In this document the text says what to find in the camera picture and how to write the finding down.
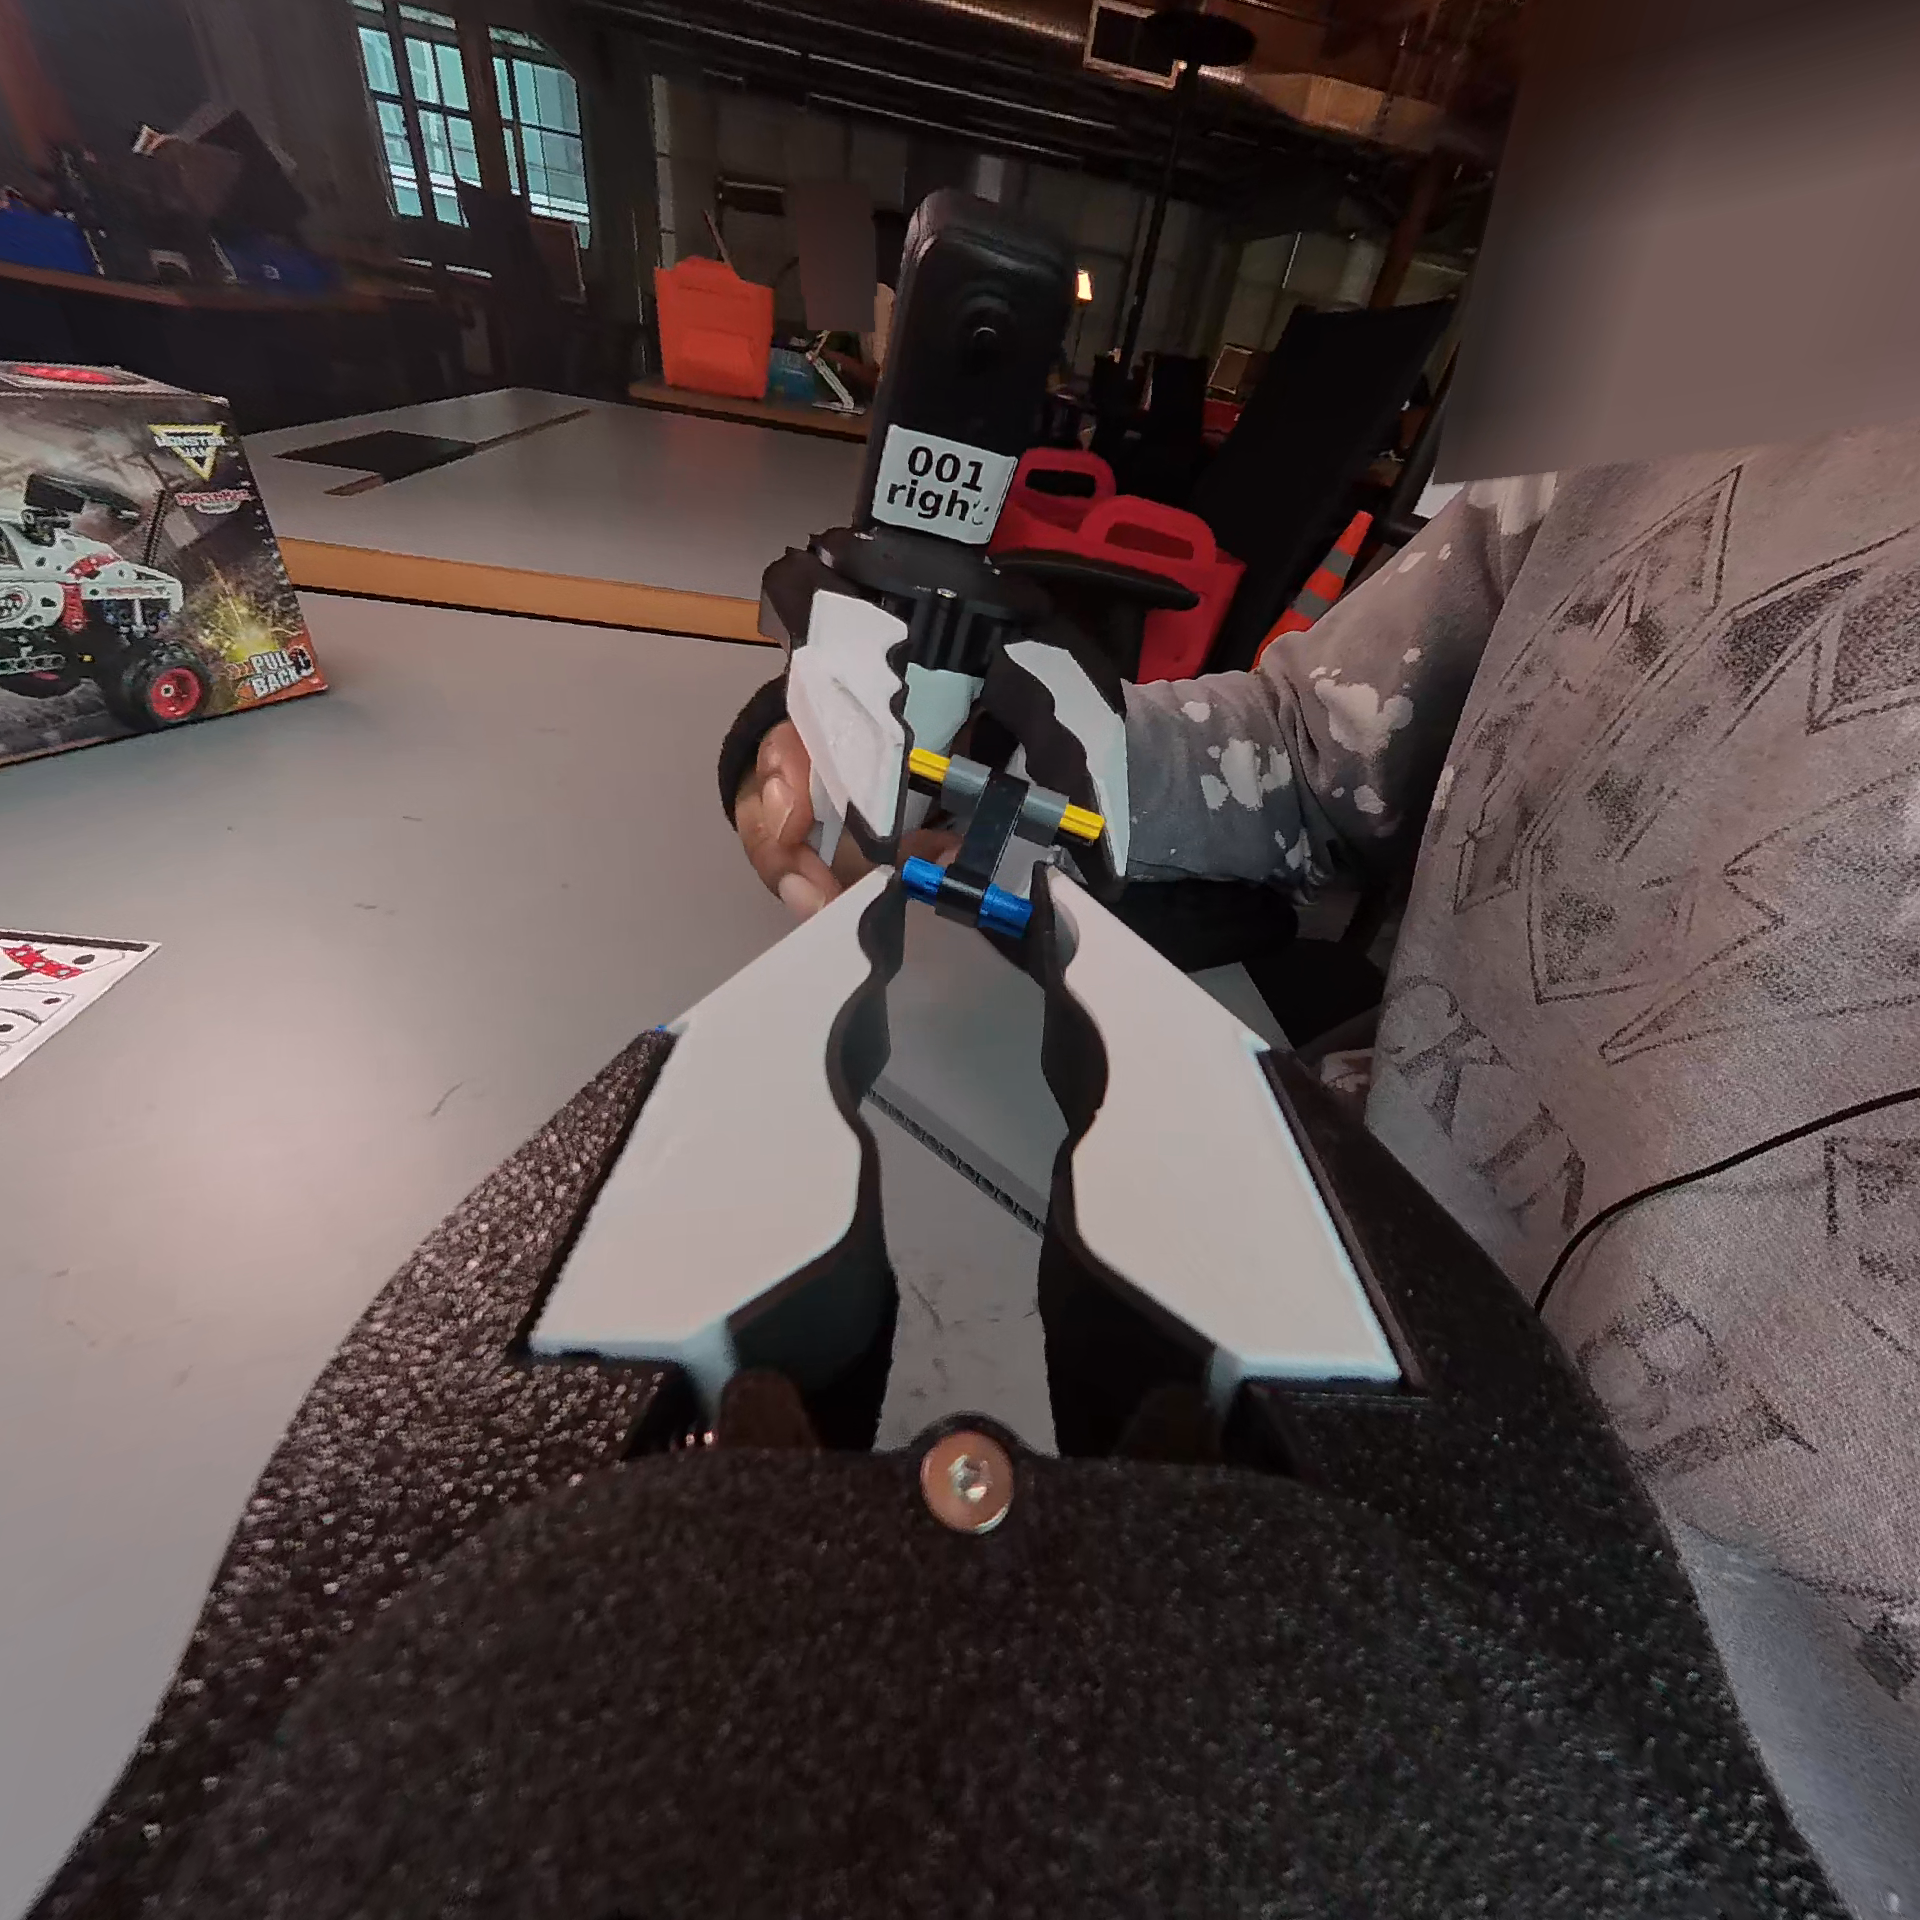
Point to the paned window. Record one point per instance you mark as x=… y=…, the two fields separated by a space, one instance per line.
x=450 y=119

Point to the person's right hand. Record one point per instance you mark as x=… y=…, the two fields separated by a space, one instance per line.
x=787 y=826

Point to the orange traffic cone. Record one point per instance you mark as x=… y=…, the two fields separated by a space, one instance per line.
x=1319 y=592

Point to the toy set box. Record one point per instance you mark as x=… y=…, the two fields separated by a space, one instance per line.
x=119 y=569

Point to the orange plastic bin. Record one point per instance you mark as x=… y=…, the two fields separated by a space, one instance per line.
x=714 y=330

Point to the long grey toy beam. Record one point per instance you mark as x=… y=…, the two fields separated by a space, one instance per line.
x=960 y=1155

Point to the sticker sheet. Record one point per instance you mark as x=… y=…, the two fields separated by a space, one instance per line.
x=54 y=991

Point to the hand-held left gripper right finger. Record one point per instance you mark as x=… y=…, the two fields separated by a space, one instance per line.
x=1215 y=1201

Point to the red black office chair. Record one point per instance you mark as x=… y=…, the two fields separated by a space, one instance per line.
x=1141 y=556

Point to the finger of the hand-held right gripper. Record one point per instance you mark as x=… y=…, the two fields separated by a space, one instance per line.
x=848 y=704
x=1088 y=735

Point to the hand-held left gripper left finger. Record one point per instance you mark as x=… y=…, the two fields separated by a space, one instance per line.
x=704 y=1184

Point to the black beam yellow axle subassembly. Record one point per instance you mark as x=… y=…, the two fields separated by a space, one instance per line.
x=991 y=839

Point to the person's right forearm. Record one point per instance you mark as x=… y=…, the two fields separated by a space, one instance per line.
x=1290 y=751

